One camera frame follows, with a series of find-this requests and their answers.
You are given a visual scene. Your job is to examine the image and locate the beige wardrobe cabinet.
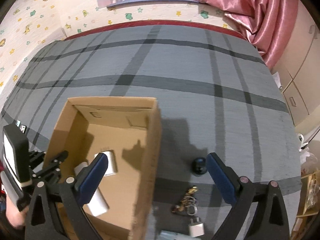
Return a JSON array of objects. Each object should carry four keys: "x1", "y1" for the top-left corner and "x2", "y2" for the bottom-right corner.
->
[{"x1": 272, "y1": 2, "x2": 319, "y2": 127}]

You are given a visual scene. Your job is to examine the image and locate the black round charger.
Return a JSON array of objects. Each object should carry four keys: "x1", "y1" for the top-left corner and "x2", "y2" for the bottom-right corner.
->
[{"x1": 191, "y1": 157, "x2": 207, "y2": 176}]

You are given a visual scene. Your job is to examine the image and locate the small white plug charger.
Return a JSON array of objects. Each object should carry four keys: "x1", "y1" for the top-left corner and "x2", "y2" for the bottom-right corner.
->
[{"x1": 188, "y1": 217, "x2": 204, "y2": 237}]

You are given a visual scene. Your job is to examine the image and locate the brown cardboard box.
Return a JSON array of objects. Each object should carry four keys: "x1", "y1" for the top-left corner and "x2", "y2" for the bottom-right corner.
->
[{"x1": 44, "y1": 96, "x2": 162, "y2": 239}]

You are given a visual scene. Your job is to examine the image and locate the white power bank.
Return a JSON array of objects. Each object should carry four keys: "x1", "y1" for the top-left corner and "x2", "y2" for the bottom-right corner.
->
[{"x1": 74, "y1": 161, "x2": 109, "y2": 217}]

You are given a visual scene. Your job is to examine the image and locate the red bed sheet edge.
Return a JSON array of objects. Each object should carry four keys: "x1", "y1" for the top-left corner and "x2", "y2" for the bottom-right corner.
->
[{"x1": 66, "y1": 20, "x2": 246, "y2": 40}]

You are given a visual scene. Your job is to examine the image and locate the brass key bunch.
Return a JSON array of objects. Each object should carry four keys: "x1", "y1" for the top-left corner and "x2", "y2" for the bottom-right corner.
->
[{"x1": 171, "y1": 186, "x2": 199, "y2": 216}]

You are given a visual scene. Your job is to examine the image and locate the white plastic bag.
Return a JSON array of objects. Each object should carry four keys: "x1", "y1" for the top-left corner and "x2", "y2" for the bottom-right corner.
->
[{"x1": 298, "y1": 133, "x2": 319, "y2": 176}]

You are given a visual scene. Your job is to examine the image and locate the silver phone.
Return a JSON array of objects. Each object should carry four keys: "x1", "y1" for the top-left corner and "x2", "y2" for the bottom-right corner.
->
[{"x1": 20, "y1": 125, "x2": 27, "y2": 133}]

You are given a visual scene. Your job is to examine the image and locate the light blue tube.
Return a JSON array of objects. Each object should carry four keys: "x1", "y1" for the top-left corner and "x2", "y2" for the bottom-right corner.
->
[{"x1": 157, "y1": 230, "x2": 200, "y2": 240}]

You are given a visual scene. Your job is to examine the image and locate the grey plaid bed cover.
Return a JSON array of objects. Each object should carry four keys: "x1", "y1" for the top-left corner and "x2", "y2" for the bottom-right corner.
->
[{"x1": 1, "y1": 25, "x2": 301, "y2": 239}]

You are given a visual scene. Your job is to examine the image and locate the white square charger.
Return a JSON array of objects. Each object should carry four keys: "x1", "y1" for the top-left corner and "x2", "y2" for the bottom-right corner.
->
[{"x1": 101, "y1": 151, "x2": 117, "y2": 177}]

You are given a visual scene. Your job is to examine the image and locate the wooden shelf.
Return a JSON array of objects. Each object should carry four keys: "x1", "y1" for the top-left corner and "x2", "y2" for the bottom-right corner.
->
[{"x1": 290, "y1": 171, "x2": 319, "y2": 239}]

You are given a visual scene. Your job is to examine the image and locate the pink satin curtain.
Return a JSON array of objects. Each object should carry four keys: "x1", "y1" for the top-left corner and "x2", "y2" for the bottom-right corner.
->
[{"x1": 198, "y1": 0, "x2": 298, "y2": 69}]

